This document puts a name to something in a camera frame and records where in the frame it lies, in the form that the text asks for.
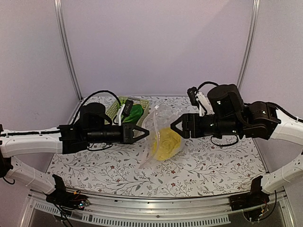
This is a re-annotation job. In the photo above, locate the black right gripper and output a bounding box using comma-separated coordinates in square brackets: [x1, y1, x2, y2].
[170, 113, 242, 138]

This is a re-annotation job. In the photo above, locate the clear zip top bag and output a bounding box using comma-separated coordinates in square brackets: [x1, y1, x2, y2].
[139, 105, 187, 169]

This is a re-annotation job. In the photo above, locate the toy napa cabbage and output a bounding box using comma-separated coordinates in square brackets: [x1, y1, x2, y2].
[152, 127, 182, 161]

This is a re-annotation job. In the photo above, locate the green toy leaf vegetable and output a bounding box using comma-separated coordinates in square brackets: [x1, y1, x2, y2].
[123, 104, 144, 124]

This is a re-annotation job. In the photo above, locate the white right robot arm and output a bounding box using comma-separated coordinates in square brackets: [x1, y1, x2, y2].
[170, 83, 303, 210]

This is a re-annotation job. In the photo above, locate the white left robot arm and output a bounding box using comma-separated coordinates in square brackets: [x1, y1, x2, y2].
[0, 103, 149, 210]

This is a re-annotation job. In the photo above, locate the pale green plastic basket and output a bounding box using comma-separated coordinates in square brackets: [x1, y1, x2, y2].
[106, 96, 150, 126]

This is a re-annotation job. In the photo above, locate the floral patterned table mat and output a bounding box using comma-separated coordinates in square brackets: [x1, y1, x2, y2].
[46, 95, 269, 197]

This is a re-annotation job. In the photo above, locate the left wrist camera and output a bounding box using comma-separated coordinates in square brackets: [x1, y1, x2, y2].
[115, 99, 134, 126]

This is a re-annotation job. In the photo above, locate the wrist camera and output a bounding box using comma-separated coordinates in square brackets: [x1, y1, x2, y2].
[187, 87, 213, 117]
[115, 99, 134, 126]

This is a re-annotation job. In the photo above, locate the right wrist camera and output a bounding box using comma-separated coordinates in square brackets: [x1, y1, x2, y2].
[187, 87, 213, 117]

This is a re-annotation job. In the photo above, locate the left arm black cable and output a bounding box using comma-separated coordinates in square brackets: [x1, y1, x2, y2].
[71, 89, 121, 126]

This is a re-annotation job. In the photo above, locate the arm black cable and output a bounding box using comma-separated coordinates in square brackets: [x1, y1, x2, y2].
[196, 81, 220, 92]
[71, 89, 121, 126]

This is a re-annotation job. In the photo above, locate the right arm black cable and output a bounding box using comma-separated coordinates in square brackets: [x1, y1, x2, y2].
[196, 81, 220, 92]

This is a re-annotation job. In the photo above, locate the front aluminium rail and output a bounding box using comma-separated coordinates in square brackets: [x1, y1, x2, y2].
[21, 190, 298, 227]

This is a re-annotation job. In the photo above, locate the right aluminium frame post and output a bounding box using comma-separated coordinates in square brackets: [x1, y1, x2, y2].
[236, 0, 260, 90]

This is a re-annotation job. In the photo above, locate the aluminium frame post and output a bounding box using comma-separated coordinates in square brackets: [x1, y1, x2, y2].
[236, 0, 260, 90]
[53, 0, 82, 100]

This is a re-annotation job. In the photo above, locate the left aluminium frame post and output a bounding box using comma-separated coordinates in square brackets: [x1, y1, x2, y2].
[53, 0, 82, 100]

